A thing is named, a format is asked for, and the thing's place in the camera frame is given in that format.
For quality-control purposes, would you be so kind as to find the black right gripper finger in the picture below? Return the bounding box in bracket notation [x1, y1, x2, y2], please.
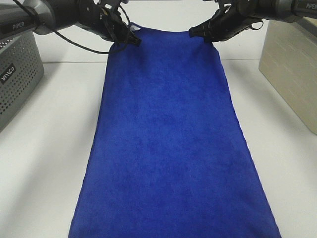
[189, 21, 213, 42]

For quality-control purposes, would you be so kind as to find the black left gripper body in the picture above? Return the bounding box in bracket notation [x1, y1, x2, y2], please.
[75, 0, 124, 41]

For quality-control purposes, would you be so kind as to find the beige storage box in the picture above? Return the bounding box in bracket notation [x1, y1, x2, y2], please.
[259, 18, 317, 133]

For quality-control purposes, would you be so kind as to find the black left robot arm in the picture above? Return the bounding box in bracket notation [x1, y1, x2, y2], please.
[0, 0, 141, 46]

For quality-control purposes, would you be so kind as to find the grey perforated plastic basket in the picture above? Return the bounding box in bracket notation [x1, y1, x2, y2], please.
[0, 32, 44, 130]

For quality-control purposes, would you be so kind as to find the blue microfibre towel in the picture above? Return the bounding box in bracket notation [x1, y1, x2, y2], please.
[69, 27, 280, 238]

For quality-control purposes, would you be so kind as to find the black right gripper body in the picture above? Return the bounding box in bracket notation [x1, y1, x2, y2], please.
[208, 0, 260, 42]

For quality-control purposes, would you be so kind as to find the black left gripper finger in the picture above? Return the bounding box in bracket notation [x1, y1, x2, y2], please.
[113, 22, 142, 47]

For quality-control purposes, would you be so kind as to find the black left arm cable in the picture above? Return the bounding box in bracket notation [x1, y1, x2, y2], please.
[13, 0, 132, 55]

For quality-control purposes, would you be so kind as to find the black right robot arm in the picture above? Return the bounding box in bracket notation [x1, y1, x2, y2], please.
[189, 0, 317, 42]

